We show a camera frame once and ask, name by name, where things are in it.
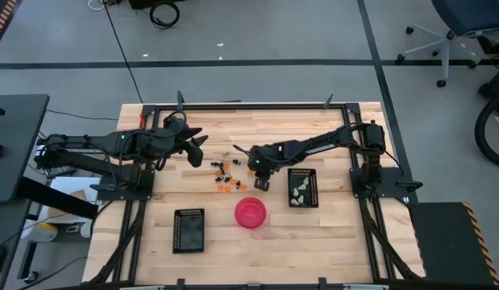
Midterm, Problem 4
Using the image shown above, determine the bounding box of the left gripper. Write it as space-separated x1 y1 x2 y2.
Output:
151 120 210 159

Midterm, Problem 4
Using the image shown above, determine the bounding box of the red plastic bowl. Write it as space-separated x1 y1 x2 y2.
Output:
234 197 268 230

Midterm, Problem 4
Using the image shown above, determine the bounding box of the black slotted plastic basket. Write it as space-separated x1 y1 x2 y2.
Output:
172 208 206 255
287 168 319 209

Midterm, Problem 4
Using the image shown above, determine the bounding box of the white sheet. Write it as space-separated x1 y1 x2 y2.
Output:
50 176 102 202

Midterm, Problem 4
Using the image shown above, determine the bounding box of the black power adapter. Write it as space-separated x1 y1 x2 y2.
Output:
45 167 77 180

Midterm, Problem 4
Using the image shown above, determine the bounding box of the black equipment cabinet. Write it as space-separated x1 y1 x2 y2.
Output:
127 0 186 10

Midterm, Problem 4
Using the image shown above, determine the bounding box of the black desk support beam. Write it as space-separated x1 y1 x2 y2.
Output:
15 176 100 221

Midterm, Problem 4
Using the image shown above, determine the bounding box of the black desk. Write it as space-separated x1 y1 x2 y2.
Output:
0 93 51 204

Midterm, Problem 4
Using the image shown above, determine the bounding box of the white yellow round container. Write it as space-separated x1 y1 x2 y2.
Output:
27 222 60 243

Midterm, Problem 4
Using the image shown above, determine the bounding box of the blue office chair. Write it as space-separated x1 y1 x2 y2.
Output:
396 0 499 89

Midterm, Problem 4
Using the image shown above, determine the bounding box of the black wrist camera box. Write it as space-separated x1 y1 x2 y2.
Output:
186 140 205 168
253 176 271 193

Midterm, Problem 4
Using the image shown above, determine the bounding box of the black aluminium table frame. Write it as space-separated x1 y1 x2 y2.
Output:
82 90 426 290

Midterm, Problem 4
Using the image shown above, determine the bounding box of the thin black floor cable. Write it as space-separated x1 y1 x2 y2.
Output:
102 0 144 105

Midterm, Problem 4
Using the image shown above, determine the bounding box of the coiled black cable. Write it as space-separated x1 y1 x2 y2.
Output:
149 1 181 30

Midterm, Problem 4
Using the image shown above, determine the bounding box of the black orange vacuum with hose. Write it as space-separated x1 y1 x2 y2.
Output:
473 66 499 170

